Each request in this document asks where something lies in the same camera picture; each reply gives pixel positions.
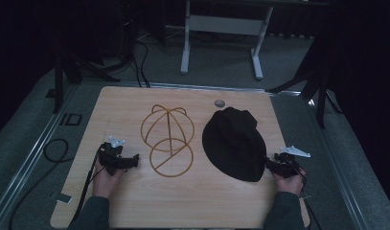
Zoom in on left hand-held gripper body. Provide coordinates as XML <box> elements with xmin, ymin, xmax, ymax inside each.
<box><xmin>98</xmin><ymin>135</ymin><xmax>130</xmax><ymax>177</ymax></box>

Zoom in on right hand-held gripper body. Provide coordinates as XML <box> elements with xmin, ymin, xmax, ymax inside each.
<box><xmin>273</xmin><ymin>145</ymin><xmax>311</xmax><ymax>179</ymax></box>

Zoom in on black bucket hat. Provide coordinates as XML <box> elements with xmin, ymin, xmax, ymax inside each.
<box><xmin>201</xmin><ymin>106</ymin><xmax>268</xmax><ymax>183</ymax></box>

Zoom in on person's right hand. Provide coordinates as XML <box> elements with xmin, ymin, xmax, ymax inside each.
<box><xmin>272</xmin><ymin>167</ymin><xmax>309</xmax><ymax>196</ymax></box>

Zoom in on person's left hand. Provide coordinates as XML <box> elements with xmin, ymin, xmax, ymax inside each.
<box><xmin>92</xmin><ymin>164</ymin><xmax>126</xmax><ymax>199</ymax></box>

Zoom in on black tripod stand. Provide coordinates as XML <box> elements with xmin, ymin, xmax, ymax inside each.
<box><xmin>266</xmin><ymin>47</ymin><xmax>343</xmax><ymax>129</ymax></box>
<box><xmin>52</xmin><ymin>30</ymin><xmax>122</xmax><ymax>115</ymax></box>

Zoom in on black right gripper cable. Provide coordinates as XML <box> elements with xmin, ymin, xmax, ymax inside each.
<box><xmin>287</xmin><ymin>158</ymin><xmax>324</xmax><ymax>230</ymax></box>

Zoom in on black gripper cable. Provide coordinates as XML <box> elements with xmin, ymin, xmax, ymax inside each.
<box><xmin>287</xmin><ymin>158</ymin><xmax>324</xmax><ymax>230</ymax></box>
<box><xmin>68</xmin><ymin>145</ymin><xmax>106</xmax><ymax>225</ymax></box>

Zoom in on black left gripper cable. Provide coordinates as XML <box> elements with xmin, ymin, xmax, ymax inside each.
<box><xmin>68</xmin><ymin>145</ymin><xmax>106</xmax><ymax>225</ymax></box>

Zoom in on gold wire hat stand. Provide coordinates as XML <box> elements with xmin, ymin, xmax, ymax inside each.
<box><xmin>140</xmin><ymin>103</ymin><xmax>196</xmax><ymax>178</ymax></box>

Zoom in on aluminium floor rail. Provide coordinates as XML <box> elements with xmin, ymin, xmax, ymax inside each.
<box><xmin>306</xmin><ymin>97</ymin><xmax>373</xmax><ymax>230</ymax></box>
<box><xmin>119</xmin><ymin>80</ymin><xmax>302</xmax><ymax>97</ymax></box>
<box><xmin>0</xmin><ymin>83</ymin><xmax>80</xmax><ymax>224</ymax></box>

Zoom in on black floor cable loop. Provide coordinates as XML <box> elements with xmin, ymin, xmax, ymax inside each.
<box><xmin>8</xmin><ymin>137</ymin><xmax>76</xmax><ymax>230</ymax></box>

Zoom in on black background floor cables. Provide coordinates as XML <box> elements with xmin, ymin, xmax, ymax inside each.
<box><xmin>117</xmin><ymin>30</ymin><xmax>184</xmax><ymax>89</ymax></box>

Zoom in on white desk frame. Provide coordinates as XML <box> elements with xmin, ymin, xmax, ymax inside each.
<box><xmin>179</xmin><ymin>0</ymin><xmax>275</xmax><ymax>81</ymax></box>

